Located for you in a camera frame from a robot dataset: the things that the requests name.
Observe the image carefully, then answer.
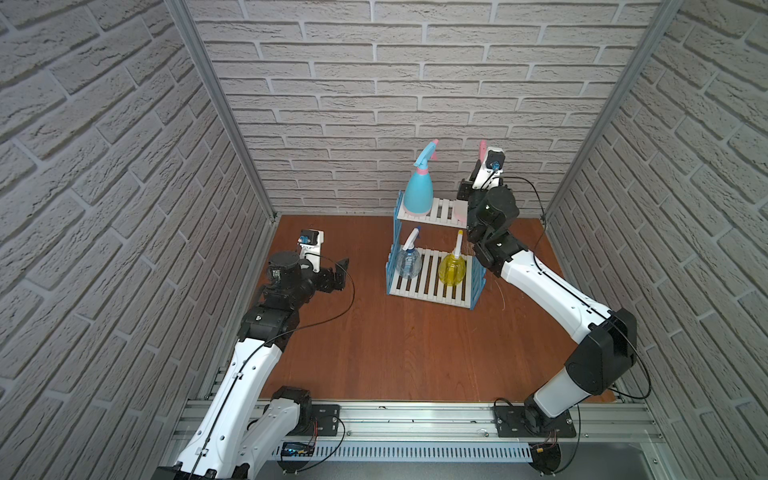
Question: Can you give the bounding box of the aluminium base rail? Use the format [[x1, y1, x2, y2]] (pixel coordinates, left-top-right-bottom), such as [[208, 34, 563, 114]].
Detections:
[[173, 398, 667, 480]]

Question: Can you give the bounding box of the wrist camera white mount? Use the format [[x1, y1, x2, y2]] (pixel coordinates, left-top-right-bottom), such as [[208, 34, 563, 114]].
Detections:
[[298, 229, 324, 273], [470, 142, 506, 190]]

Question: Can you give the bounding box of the clear spray bottle blue nozzle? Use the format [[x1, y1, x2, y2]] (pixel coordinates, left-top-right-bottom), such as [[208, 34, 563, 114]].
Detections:
[[396, 227, 423, 280]]

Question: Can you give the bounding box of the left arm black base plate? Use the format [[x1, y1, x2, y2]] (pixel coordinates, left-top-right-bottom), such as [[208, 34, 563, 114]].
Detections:
[[288, 403, 341, 437]]

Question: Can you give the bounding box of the right aluminium corner post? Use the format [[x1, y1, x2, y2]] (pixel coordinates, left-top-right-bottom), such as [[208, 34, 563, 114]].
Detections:
[[542, 0, 683, 225]]

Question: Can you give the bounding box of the black round connector box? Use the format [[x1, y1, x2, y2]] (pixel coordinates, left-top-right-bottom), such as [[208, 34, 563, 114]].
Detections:
[[529, 443, 562, 475]]

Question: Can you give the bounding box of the green circuit board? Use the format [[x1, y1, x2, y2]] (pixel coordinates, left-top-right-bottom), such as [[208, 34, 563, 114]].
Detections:
[[280, 442, 316, 458]]

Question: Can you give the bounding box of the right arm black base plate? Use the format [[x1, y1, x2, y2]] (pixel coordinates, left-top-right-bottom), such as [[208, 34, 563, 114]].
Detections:
[[492, 403, 577, 439]]

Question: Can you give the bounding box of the aluminium corner post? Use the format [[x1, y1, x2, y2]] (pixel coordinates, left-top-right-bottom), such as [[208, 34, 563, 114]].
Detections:
[[542, 0, 683, 225], [166, 0, 278, 223]]

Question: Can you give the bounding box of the blue and white slatted shelf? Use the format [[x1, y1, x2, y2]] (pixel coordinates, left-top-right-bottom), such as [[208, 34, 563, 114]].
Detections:
[[386, 191, 486, 310]]

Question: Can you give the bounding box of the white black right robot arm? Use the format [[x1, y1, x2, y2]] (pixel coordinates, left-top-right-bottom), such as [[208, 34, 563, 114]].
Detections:
[[457, 180, 638, 430]]

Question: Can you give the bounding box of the left aluminium corner post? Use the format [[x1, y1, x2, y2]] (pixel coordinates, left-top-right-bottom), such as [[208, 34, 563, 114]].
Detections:
[[166, 0, 278, 223]]

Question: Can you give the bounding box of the white spray bottle pink nozzle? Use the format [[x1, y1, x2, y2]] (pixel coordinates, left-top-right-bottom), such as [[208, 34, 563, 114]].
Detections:
[[452, 140, 487, 228]]

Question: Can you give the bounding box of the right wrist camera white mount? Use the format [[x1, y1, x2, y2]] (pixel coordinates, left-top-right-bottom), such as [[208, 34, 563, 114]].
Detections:
[[470, 142, 506, 190]]

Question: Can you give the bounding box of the teal spray bottle pink trim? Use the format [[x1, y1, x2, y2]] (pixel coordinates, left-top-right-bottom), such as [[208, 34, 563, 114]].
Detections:
[[403, 139, 439, 215]]

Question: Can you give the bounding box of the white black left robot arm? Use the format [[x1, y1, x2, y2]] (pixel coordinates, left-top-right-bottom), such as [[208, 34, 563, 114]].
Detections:
[[153, 251, 351, 479]]

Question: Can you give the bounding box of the yellow spray bottle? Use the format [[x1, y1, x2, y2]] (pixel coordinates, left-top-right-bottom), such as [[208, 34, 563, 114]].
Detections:
[[438, 230, 466, 287]]

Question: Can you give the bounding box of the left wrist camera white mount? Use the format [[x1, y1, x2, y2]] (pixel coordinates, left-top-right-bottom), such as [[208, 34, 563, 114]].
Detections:
[[298, 229, 324, 273]]

